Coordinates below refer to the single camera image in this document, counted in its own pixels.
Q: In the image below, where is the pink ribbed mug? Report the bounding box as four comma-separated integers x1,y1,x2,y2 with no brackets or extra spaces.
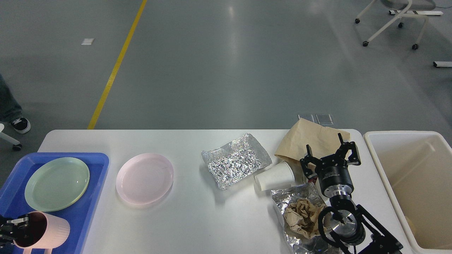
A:
13,211,70,254

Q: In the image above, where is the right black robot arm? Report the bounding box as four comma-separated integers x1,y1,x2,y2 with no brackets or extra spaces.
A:
300,134,403,254

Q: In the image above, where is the white chair base left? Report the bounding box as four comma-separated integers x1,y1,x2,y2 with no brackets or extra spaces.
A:
0,123,22,151

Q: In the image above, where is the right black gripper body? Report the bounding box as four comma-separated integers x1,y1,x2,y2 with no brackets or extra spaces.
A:
315,165,355,197

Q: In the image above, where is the crumpled brown paper ball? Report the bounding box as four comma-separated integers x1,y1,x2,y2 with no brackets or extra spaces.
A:
284,198,327,238

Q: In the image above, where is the aluminium foil tray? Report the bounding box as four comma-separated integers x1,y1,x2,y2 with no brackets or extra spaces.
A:
201,133,272,190

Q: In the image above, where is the beige plastic bin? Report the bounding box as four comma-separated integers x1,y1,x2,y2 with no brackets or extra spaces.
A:
363,131,452,254

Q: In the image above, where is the pink plate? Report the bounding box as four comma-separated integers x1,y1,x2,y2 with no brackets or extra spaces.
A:
115,153,174,206

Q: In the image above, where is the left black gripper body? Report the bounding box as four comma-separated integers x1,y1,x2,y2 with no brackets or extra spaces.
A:
0,215,9,247

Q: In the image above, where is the blue plastic tray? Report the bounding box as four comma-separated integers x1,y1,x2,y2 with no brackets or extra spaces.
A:
0,152,109,254

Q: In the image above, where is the light green plate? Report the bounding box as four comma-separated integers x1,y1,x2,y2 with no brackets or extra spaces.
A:
24,157,90,212

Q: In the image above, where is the flat crumpled foil sheet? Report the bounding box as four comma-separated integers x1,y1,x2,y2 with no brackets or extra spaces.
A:
272,183,342,254

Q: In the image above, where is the white bar on floor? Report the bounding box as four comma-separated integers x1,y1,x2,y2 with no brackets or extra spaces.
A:
433,61,452,68

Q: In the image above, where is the white paper cup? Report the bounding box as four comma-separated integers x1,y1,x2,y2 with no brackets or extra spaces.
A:
255,161,295,191

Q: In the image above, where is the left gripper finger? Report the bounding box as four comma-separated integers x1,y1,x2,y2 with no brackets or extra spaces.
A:
4,213,30,242

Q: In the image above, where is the brown paper bag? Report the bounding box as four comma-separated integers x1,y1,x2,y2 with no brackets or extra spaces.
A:
274,119,351,174

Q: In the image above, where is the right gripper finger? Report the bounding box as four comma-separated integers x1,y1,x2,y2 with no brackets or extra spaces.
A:
300,144,323,180
331,133,361,167

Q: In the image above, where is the white rolling chair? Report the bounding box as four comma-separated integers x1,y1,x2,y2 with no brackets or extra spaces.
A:
363,0,443,50

